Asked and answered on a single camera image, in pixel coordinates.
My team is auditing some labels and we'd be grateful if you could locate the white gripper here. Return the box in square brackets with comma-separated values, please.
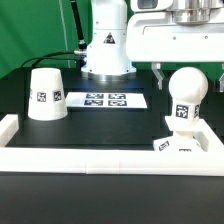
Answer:
[126, 0, 224, 90]

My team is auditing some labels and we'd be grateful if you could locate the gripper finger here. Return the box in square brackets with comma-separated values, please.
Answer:
[218, 63, 224, 92]

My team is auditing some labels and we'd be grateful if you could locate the white lamp bulb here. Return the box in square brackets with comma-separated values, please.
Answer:
[169, 67, 208, 122]

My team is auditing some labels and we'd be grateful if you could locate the white lamp base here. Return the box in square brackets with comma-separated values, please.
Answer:
[153, 116, 203, 152]

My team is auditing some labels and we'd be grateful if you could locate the white lamp shade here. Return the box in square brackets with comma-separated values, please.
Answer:
[28, 68, 68, 121]

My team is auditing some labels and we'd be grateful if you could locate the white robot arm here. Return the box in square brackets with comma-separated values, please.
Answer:
[82, 0, 224, 80]

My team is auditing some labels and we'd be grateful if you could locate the white marker sheet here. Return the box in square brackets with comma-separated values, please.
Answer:
[66, 92, 147, 109]

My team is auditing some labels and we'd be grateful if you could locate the black cable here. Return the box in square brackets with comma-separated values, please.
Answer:
[20, 0, 88, 69]

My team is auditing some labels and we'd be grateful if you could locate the white U-shaped border frame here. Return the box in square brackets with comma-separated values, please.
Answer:
[0, 114, 224, 176]

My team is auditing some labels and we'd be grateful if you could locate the thin grey cable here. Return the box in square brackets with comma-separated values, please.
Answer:
[58, 0, 72, 69]

